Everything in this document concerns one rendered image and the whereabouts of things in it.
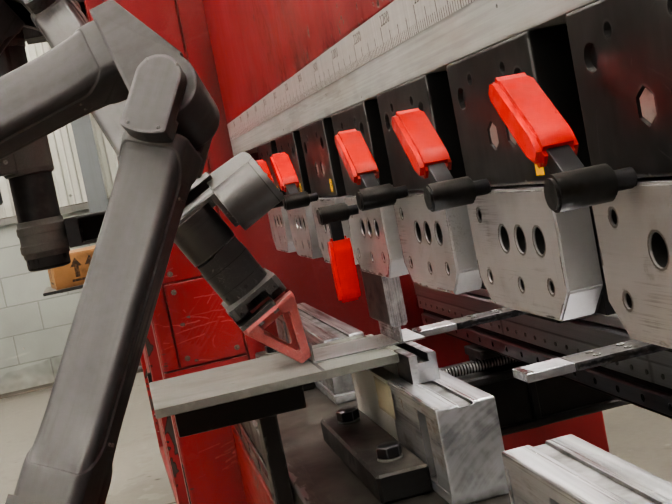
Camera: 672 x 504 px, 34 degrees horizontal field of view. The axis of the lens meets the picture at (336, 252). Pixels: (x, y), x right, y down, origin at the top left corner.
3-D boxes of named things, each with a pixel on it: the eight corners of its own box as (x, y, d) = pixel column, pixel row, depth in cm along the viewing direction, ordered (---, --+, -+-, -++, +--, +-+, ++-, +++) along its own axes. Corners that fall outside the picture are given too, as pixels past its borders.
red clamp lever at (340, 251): (333, 303, 110) (315, 208, 109) (372, 294, 111) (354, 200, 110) (337, 304, 108) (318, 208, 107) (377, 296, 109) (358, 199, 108)
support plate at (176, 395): (150, 390, 130) (148, 382, 130) (362, 342, 135) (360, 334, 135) (156, 419, 112) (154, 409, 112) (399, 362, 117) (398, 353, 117)
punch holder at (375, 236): (357, 270, 115) (327, 115, 114) (434, 254, 117) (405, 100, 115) (393, 279, 100) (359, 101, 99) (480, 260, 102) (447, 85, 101)
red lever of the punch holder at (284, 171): (265, 152, 134) (285, 202, 127) (298, 146, 135) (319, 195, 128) (266, 163, 135) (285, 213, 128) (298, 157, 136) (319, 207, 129)
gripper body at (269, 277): (273, 279, 128) (233, 230, 127) (286, 287, 118) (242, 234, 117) (230, 315, 127) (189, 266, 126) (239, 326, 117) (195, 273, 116)
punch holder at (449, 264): (408, 283, 95) (372, 95, 94) (499, 263, 97) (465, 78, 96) (461, 296, 81) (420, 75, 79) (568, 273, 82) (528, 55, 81)
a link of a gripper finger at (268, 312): (322, 334, 127) (271, 272, 125) (333, 342, 120) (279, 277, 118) (277, 372, 126) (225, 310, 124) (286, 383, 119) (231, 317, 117)
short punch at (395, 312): (373, 335, 131) (358, 257, 130) (389, 331, 131) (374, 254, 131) (394, 345, 121) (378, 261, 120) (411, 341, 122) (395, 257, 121)
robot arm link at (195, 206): (162, 224, 123) (159, 229, 118) (209, 185, 123) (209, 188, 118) (201, 271, 124) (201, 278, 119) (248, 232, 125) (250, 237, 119)
